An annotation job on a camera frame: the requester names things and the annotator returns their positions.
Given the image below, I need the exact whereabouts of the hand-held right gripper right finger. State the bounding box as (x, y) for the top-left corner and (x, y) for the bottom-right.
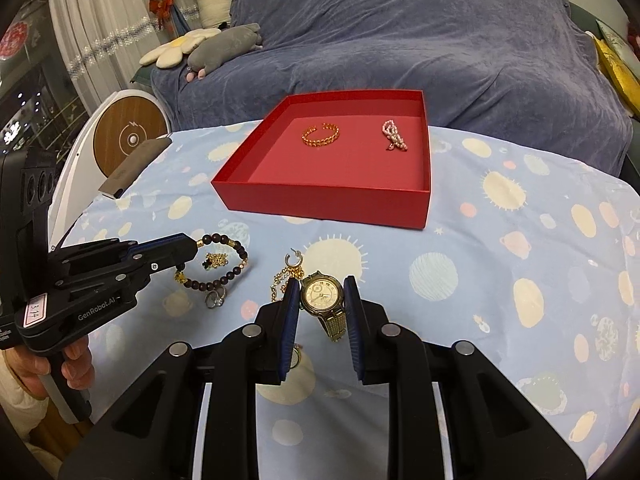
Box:
(344, 275), (586, 480)

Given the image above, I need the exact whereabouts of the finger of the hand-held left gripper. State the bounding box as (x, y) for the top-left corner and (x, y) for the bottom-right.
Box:
(49, 233), (196, 271)
(54, 241), (202, 307)

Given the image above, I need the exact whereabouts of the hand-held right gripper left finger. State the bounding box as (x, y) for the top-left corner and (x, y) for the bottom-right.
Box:
(59, 276), (302, 480)

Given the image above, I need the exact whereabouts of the gold wristwatch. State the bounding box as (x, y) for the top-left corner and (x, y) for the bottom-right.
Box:
(299, 271), (348, 343)

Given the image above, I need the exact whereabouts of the thin gold chain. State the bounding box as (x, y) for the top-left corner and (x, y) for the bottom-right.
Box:
(270, 266), (305, 306)

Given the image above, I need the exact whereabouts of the dark wooden bead bracelet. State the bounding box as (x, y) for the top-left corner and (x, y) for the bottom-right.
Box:
(174, 233), (250, 293)

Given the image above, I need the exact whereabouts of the red cardboard box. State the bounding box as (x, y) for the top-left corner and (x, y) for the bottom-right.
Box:
(210, 88), (432, 231)

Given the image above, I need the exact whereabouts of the gold chain-link bangle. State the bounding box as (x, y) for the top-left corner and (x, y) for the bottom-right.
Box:
(301, 123), (341, 148)

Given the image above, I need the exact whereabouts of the pink pearl bracelet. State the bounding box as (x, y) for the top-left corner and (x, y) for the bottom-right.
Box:
(381, 119), (409, 152)

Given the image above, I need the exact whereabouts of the person's left hand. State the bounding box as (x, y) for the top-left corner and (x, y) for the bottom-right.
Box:
(2, 332), (95, 397)

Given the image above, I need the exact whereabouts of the white device with wooden disc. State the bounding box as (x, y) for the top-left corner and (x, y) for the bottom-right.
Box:
(47, 89), (173, 256)

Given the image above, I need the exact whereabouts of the glass display cabinet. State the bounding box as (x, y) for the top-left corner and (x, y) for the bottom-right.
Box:
(0, 7), (93, 161)

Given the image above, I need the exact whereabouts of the blue planet print tablecloth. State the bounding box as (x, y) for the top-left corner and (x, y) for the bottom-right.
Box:
(50, 122), (640, 480)

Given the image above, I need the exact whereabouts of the flower-shaped plush pillow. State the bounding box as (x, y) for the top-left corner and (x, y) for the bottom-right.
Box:
(139, 28), (222, 69)

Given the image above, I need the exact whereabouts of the round red decoration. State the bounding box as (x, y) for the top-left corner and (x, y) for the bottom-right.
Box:
(0, 22), (28, 58)

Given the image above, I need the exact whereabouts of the grey plush toy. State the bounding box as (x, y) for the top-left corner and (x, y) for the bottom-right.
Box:
(186, 23), (264, 82)

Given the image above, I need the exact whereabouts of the white sheer curtain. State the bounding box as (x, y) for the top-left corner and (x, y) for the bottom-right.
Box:
(47, 0), (173, 116)

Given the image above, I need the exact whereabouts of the blue covered sofa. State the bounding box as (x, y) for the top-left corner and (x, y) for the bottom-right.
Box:
(151, 0), (635, 176)

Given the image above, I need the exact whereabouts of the yellow shiny cushion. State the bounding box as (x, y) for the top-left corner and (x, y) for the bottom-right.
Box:
(592, 35), (640, 121)

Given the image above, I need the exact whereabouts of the pale patterned cushion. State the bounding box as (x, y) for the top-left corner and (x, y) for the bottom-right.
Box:
(596, 20), (640, 61)

